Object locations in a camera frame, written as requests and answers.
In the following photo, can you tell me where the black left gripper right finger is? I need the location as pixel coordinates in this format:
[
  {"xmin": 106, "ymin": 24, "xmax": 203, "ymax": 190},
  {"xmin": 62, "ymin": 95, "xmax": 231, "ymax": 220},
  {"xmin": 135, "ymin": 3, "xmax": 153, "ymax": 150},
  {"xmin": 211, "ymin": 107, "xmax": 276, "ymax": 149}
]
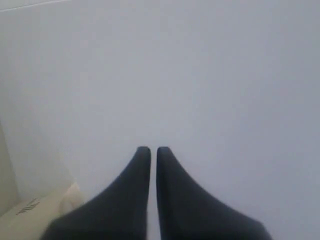
[{"xmin": 156, "ymin": 146, "xmax": 272, "ymax": 240}]

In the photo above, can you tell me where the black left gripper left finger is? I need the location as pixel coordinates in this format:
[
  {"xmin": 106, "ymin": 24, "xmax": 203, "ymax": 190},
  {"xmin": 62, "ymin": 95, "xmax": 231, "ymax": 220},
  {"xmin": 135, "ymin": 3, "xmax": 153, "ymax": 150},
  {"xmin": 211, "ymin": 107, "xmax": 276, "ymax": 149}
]
[{"xmin": 41, "ymin": 146, "xmax": 151, "ymax": 240}]

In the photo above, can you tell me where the cream bin triangle mark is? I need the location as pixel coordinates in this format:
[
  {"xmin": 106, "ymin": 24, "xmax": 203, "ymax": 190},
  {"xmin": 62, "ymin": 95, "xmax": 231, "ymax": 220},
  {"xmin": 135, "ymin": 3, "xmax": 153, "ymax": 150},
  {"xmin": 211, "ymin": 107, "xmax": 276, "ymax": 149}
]
[{"xmin": 0, "ymin": 130, "xmax": 85, "ymax": 240}]

